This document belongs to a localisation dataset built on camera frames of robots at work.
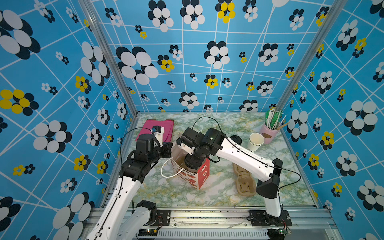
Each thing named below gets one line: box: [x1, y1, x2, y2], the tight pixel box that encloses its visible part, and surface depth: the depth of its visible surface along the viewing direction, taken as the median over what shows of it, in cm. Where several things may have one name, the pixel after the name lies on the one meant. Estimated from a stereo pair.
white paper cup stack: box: [247, 132, 265, 153], surface depth 93 cm
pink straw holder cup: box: [260, 122, 281, 145], surface depth 98 cm
